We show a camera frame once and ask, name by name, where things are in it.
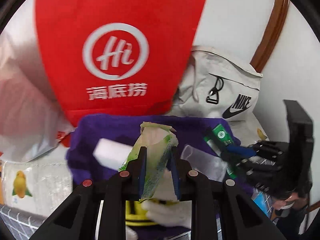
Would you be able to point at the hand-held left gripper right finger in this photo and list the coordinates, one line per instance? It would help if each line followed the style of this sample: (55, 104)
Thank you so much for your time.
(175, 177)

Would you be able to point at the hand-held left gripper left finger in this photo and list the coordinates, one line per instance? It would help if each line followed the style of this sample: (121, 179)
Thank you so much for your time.
(142, 175)

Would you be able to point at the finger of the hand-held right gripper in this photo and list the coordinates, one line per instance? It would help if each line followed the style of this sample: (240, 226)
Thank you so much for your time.
(237, 167)
(240, 151)

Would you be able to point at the green white plastic bag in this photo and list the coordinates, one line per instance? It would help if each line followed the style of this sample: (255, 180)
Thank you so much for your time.
(155, 160)

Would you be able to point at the green wipes packet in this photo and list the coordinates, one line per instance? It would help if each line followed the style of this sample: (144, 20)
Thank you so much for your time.
(221, 133)

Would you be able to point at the yellow zip pouch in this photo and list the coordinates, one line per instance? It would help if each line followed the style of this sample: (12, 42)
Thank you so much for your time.
(135, 212)

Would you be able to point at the white sponge block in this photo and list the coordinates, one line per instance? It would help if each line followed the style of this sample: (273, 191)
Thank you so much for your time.
(110, 152)

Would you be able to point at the person's right hand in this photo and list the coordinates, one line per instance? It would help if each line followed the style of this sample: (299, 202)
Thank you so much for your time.
(282, 198)

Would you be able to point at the blue tissue pack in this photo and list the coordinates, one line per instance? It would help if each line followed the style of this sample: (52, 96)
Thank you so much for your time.
(262, 201)

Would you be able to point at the purple cloth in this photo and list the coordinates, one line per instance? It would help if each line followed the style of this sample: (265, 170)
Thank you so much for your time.
(112, 127)

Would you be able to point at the beige waist bag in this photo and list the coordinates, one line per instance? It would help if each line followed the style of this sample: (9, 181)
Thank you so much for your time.
(200, 80)

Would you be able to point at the grey checked blanket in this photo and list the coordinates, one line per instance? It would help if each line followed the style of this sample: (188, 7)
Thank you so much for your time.
(20, 222)

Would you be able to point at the white plastic shopping bag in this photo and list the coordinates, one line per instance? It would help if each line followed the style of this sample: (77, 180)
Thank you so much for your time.
(25, 105)

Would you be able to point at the red paper bag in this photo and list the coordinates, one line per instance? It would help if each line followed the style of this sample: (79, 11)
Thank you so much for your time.
(75, 30)

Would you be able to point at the brown wooden door frame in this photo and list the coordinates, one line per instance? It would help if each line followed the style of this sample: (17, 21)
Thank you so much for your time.
(272, 30)

